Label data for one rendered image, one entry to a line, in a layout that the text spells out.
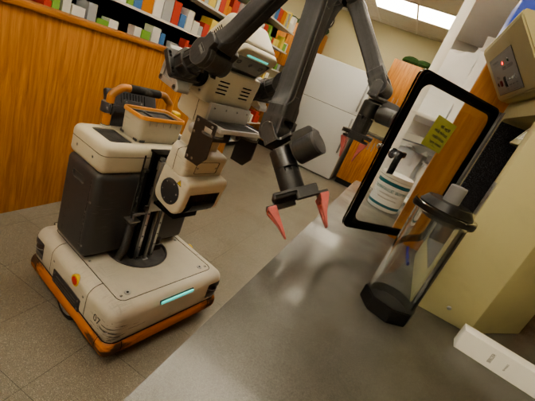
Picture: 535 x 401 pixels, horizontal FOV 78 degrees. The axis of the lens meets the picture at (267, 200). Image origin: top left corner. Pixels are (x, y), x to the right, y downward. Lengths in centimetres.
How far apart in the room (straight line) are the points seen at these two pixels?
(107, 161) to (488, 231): 121
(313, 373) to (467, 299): 42
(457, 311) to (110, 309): 115
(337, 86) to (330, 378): 542
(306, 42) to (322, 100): 497
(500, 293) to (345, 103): 507
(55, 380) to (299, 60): 137
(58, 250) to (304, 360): 137
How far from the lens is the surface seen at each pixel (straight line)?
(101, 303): 147
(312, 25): 84
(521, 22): 78
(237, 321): 50
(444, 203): 62
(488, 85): 112
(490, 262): 79
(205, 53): 100
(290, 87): 81
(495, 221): 76
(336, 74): 579
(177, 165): 129
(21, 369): 162
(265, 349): 48
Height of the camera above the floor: 126
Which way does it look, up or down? 20 degrees down
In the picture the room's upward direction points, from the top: 23 degrees clockwise
